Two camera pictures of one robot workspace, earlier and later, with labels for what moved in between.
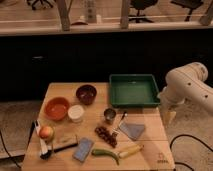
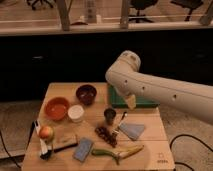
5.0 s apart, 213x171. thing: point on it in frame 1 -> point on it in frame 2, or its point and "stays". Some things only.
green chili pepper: [105, 152] stays
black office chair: [140, 5] stays
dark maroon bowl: [86, 93] stays
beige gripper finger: [168, 117] -> [131, 100]
